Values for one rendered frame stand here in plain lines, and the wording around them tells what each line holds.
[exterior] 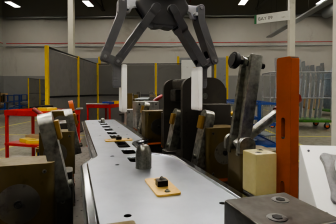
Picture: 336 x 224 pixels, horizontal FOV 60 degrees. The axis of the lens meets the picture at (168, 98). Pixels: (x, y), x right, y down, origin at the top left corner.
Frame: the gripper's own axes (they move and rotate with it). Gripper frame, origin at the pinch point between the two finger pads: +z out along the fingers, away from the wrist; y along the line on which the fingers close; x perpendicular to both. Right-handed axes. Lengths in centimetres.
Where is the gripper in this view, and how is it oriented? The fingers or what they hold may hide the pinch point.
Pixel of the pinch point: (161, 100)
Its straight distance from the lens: 45.7
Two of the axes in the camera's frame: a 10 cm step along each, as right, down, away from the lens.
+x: 3.1, 0.3, -9.5
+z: -0.1, 10.0, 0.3
